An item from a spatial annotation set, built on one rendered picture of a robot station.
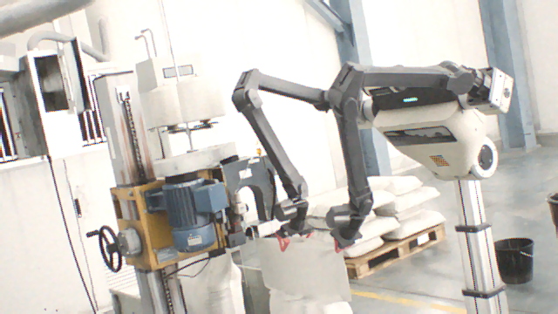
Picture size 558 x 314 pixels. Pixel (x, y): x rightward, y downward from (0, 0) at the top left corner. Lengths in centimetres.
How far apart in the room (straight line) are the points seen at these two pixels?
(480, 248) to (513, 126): 851
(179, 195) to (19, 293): 300
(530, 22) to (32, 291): 838
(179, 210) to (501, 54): 907
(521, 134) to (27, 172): 796
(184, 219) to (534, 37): 912
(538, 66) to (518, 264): 654
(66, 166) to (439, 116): 348
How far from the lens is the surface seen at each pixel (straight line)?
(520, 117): 1074
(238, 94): 221
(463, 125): 225
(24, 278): 511
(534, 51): 1093
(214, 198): 222
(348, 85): 182
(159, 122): 256
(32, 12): 493
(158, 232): 243
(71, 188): 517
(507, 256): 469
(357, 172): 200
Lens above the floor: 156
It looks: 5 degrees down
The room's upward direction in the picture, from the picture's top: 11 degrees counter-clockwise
